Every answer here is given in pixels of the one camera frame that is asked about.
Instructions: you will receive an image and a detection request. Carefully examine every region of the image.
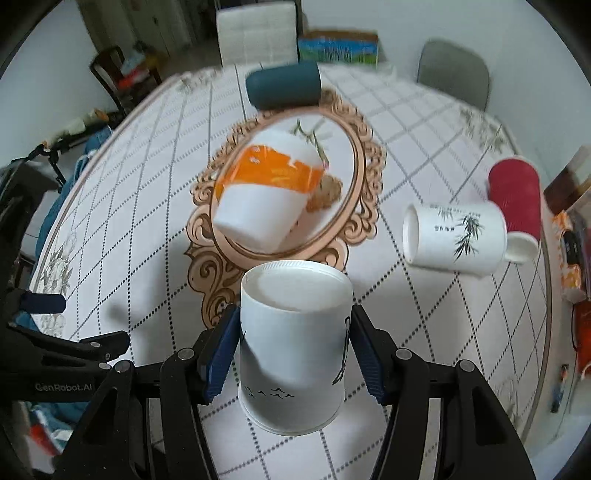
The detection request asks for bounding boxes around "colourful printed cardboard box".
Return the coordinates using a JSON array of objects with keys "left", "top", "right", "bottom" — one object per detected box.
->
[{"left": 298, "top": 30, "right": 380, "bottom": 68}]

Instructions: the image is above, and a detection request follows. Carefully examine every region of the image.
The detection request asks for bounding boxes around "red ribbed paper cup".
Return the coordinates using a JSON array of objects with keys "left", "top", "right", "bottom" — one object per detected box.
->
[{"left": 487, "top": 158, "right": 542, "bottom": 264}]

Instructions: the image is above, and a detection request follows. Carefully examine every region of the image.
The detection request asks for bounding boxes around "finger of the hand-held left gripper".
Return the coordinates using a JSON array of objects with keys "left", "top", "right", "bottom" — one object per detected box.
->
[
  {"left": 0, "top": 288, "right": 68, "bottom": 320},
  {"left": 0, "top": 323, "right": 131, "bottom": 370}
]

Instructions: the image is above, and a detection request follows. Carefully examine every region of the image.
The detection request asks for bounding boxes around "orange and white paper cup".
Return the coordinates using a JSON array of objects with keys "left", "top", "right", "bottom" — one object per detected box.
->
[{"left": 213, "top": 129, "right": 327, "bottom": 253}]

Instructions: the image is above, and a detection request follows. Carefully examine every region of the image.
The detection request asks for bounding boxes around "dark teal cup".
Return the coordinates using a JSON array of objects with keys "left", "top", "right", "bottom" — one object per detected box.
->
[{"left": 246, "top": 61, "right": 323, "bottom": 112}]

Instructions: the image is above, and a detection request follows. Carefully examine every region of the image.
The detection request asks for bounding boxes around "blue cloth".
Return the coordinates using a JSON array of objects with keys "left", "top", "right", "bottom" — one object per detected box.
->
[{"left": 60, "top": 126, "right": 114, "bottom": 197}]

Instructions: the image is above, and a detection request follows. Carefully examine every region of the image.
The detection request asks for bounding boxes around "orange patterned packet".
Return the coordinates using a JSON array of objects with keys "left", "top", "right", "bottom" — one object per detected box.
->
[{"left": 551, "top": 210, "right": 591, "bottom": 303}]

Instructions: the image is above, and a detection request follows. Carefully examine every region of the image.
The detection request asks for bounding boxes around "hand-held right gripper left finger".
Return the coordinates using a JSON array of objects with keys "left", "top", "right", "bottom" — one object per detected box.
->
[{"left": 59, "top": 304, "right": 242, "bottom": 480}]

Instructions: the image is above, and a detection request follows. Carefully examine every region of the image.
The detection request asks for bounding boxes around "white bird print paper cup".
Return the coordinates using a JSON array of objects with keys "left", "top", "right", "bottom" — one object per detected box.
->
[{"left": 238, "top": 260, "right": 355, "bottom": 435}]

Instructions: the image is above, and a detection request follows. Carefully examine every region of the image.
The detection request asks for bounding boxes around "white mug bamboo print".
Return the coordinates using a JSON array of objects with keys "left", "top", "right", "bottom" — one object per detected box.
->
[{"left": 403, "top": 200, "right": 508, "bottom": 277}]

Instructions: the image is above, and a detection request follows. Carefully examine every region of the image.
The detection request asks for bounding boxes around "grey chair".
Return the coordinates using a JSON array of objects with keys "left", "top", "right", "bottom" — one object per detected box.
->
[{"left": 417, "top": 41, "right": 491, "bottom": 112}]

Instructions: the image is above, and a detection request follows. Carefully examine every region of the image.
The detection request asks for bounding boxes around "ornate oval peach tray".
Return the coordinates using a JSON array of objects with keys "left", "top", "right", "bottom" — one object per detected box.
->
[{"left": 184, "top": 88, "right": 387, "bottom": 329}]

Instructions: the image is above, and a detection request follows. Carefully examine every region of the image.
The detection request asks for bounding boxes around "dark wooden chair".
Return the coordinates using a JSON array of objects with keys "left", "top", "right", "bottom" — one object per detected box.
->
[{"left": 89, "top": 46, "right": 163, "bottom": 117}]

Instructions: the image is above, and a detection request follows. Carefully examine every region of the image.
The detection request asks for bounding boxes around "white padded chair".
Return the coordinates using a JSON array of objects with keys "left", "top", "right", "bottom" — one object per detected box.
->
[{"left": 216, "top": 2, "right": 299, "bottom": 68}]

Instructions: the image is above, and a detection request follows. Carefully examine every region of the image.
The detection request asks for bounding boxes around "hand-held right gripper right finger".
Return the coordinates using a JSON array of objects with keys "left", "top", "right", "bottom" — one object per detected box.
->
[{"left": 348, "top": 304, "right": 537, "bottom": 480}]

